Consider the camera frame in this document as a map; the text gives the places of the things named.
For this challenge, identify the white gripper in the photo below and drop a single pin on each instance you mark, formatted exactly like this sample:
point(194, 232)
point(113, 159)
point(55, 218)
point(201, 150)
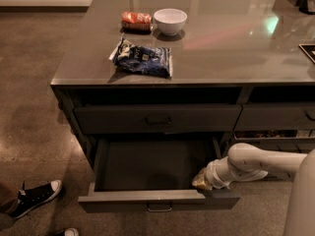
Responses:
point(214, 175)

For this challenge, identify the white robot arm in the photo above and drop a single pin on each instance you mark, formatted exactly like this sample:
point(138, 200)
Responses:
point(245, 163)

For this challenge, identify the grey drawer cabinet island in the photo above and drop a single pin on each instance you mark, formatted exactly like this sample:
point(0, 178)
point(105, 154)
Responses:
point(232, 52)

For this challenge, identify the blue chip bag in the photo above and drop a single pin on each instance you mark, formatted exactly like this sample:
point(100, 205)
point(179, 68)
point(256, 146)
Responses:
point(145, 60)

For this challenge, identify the white ceramic bowl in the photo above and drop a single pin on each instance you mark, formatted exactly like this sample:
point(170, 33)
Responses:
point(170, 21)

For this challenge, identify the red soda can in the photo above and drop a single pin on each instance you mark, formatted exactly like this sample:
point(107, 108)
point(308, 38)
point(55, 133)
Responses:
point(136, 21)

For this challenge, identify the brown trouser leg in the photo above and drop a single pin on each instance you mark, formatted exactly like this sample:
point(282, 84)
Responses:
point(8, 197)

